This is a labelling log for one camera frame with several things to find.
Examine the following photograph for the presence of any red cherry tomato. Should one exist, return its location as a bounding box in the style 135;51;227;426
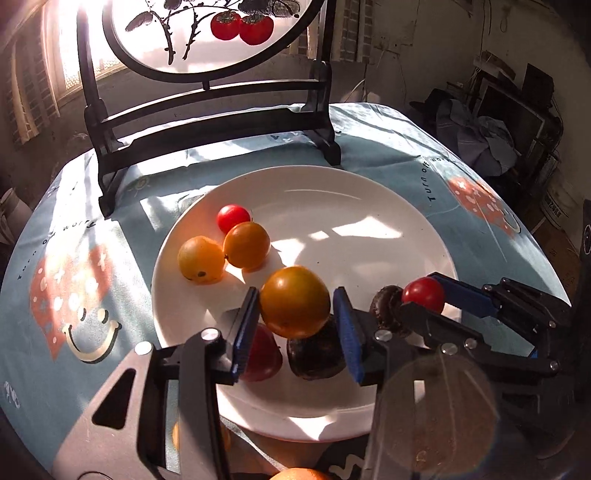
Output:
402;276;446;314

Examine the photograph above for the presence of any orange round citrus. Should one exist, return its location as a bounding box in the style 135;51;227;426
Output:
259;266;331;339

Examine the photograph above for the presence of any white oval plate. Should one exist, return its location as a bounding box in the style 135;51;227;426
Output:
151;166;456;442

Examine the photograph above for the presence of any right checked curtain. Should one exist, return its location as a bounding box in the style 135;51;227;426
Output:
332;0;374;64

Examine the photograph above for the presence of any left checked curtain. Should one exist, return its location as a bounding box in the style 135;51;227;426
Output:
3;9;60;147

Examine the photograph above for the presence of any dark brown passion fruit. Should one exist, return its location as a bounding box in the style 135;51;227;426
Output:
370;285;411;338

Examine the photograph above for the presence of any small yellow kumquat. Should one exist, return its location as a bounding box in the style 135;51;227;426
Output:
222;222;270;270

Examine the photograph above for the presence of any black framed round painted screen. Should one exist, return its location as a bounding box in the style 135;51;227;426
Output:
76;1;341;217

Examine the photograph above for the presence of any checked curtain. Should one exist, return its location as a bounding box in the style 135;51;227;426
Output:
332;0;374;64
3;9;60;147

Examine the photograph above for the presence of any pile of dark clothes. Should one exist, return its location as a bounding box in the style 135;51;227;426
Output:
410;89;520;177

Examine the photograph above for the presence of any white ceramic jug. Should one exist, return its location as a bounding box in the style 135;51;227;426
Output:
0;188;32;245

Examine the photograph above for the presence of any light blue printed tablecloth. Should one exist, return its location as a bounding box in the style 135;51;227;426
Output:
1;103;566;468

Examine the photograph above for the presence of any dark red plum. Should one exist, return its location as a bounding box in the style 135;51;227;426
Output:
240;323;283;382

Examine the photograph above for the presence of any orange tangerine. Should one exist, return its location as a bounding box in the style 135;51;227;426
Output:
270;468;332;480

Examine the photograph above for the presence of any yellow orange fruit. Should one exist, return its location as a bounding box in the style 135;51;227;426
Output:
177;236;225;285

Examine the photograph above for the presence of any small red tomato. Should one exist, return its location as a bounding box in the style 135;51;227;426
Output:
216;204;252;234

